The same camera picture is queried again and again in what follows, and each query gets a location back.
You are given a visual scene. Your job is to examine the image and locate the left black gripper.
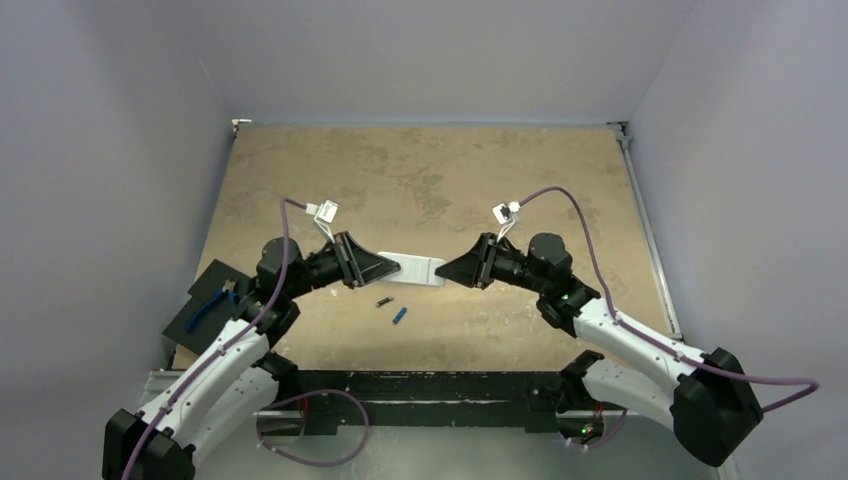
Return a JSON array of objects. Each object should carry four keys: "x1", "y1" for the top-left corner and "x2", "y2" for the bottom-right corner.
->
[{"x1": 284, "y1": 229, "x2": 398, "y2": 299}]

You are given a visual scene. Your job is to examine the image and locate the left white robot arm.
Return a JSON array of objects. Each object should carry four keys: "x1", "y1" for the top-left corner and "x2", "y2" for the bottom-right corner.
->
[{"x1": 102, "y1": 232, "x2": 401, "y2": 479}]

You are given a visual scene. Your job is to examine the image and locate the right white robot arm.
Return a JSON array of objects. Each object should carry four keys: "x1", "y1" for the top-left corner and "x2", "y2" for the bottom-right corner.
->
[{"x1": 435, "y1": 233, "x2": 763, "y2": 467}]

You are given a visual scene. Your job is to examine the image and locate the blue battery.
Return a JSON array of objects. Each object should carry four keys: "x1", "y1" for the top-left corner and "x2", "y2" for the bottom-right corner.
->
[{"x1": 392, "y1": 307, "x2": 408, "y2": 325}]

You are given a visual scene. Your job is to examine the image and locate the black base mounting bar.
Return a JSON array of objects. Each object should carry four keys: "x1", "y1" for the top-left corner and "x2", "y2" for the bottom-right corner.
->
[{"x1": 254, "y1": 351, "x2": 627, "y2": 439}]

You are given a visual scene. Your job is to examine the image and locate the black box with blue tool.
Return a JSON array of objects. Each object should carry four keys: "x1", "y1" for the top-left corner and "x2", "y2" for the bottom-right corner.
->
[{"x1": 162, "y1": 260, "x2": 250, "y2": 354}]

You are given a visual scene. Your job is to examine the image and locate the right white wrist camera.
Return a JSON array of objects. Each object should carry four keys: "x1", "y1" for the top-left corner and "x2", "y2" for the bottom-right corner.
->
[{"x1": 492, "y1": 201, "x2": 521, "y2": 242}]

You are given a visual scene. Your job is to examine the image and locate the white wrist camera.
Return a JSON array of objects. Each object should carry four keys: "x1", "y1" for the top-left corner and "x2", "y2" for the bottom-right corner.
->
[
  {"x1": 305, "y1": 200, "x2": 339, "y2": 243},
  {"x1": 492, "y1": 201, "x2": 521, "y2": 242}
]

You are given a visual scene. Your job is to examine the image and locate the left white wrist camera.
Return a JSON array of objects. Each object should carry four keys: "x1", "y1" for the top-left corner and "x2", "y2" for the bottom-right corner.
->
[{"x1": 305, "y1": 200, "x2": 339, "y2": 243}]

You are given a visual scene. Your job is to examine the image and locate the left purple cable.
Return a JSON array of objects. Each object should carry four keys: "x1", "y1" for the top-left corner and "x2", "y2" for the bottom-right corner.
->
[{"x1": 119, "y1": 197, "x2": 319, "y2": 480}]

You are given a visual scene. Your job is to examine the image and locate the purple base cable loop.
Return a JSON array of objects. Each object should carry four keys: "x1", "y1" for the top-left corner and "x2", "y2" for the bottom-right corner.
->
[{"x1": 255, "y1": 389, "x2": 370, "y2": 469}]

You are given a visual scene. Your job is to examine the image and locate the aluminium frame rail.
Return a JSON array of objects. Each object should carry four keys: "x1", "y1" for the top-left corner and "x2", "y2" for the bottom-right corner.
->
[{"x1": 609, "y1": 122, "x2": 737, "y2": 480}]

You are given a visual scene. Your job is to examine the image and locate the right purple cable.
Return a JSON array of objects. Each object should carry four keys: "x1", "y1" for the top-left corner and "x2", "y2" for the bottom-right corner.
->
[{"x1": 516, "y1": 186, "x2": 819, "y2": 414}]

